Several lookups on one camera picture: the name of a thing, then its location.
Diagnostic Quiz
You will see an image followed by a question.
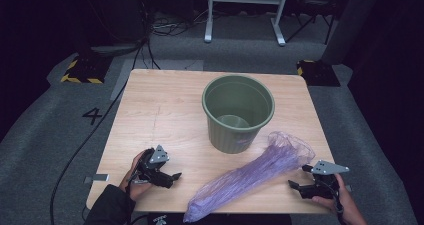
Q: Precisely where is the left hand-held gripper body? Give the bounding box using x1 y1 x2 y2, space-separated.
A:
134 144 171 186

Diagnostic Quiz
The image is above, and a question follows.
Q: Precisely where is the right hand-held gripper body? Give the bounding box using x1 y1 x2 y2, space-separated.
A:
299 160 350 200

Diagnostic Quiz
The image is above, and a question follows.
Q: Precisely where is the purple plastic trash bag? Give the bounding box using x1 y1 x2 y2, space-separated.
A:
183 130 316 223

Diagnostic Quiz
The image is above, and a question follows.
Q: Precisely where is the green plastic trash bin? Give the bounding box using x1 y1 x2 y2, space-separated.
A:
201 74 276 155

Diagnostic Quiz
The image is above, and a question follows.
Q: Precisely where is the person's left hand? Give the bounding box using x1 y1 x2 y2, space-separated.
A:
119 150 153 202

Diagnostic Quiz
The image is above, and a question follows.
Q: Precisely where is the person's right hand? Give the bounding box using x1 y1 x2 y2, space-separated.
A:
312 174 367 225

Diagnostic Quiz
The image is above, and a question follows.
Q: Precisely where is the black yellow striped base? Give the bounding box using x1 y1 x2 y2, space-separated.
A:
60 53 113 85
296 59 342 88

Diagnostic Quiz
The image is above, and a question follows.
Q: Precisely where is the grey pillar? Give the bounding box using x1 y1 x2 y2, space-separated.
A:
321 0 384 65

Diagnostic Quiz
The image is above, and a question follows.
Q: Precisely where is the black tripod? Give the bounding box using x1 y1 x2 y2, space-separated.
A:
285 0 336 45

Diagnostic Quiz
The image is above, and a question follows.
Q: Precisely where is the black floor cable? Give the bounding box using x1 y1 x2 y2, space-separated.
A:
49 38 149 225

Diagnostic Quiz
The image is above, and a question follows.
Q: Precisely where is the bundle of floor cables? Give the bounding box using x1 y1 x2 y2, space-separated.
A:
149 9 208 38

